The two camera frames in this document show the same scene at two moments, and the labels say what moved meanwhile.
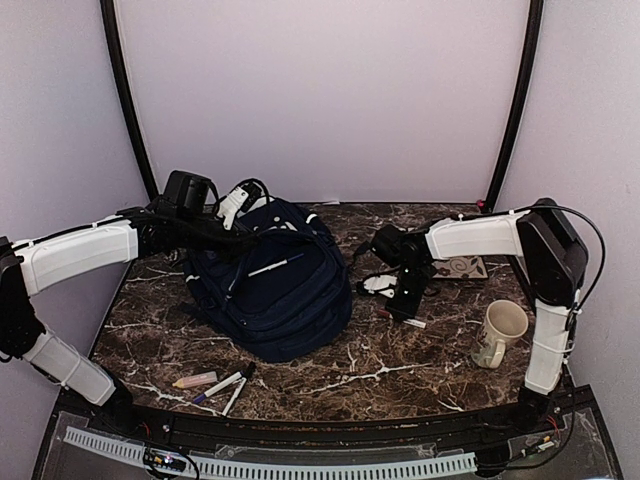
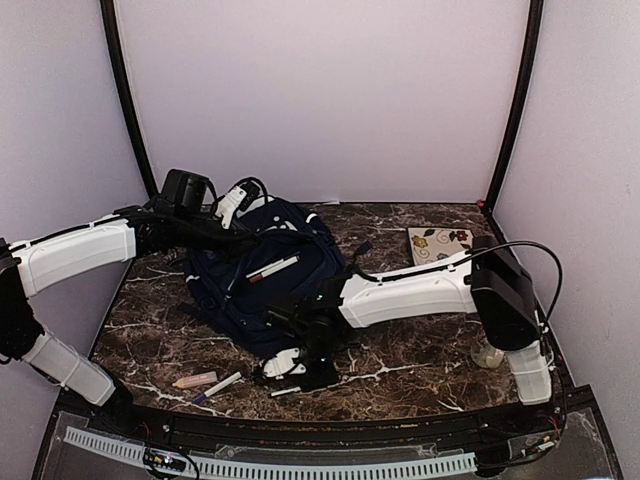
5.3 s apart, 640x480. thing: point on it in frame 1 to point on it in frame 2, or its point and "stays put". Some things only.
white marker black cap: x=249 y=370 to x=295 y=389
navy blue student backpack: x=281 y=297 stays put
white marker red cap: x=410 y=321 to x=276 y=268
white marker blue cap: x=274 y=265 stays put
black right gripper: x=405 y=310 to x=328 y=376
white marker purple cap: x=229 y=381 stays put
